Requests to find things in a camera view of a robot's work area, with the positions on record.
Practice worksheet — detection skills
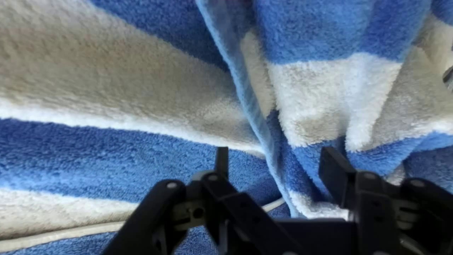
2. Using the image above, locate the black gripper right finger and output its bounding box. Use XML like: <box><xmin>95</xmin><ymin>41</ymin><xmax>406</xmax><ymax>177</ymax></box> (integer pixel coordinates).
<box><xmin>318</xmin><ymin>147</ymin><xmax>453</xmax><ymax>255</ymax></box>

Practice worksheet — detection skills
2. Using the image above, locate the blue white striped towel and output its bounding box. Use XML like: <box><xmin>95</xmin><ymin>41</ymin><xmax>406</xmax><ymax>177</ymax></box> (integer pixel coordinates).
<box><xmin>0</xmin><ymin>0</ymin><xmax>453</xmax><ymax>255</ymax></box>

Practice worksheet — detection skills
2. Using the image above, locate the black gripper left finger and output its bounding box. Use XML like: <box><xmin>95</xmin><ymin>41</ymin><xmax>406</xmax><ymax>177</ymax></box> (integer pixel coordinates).
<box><xmin>102</xmin><ymin>147</ymin><xmax>303</xmax><ymax>255</ymax></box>

